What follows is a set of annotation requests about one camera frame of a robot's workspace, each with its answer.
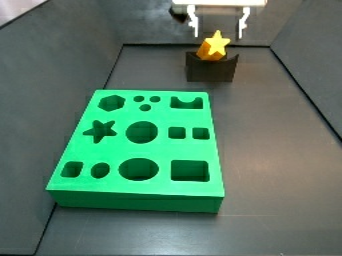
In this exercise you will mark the black cradle fixture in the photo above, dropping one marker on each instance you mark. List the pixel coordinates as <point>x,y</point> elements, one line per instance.
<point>210,71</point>

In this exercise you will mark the yellow star-profile bar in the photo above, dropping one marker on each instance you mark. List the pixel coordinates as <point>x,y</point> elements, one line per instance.
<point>213,48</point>

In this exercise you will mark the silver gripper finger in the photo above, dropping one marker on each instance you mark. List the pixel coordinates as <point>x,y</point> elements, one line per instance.
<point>242,24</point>
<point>194,20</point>

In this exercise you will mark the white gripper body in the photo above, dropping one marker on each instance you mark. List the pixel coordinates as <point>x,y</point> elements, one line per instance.
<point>186,7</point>

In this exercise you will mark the green shape-sorting block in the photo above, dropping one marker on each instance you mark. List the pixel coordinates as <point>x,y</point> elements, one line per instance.
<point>142,154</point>

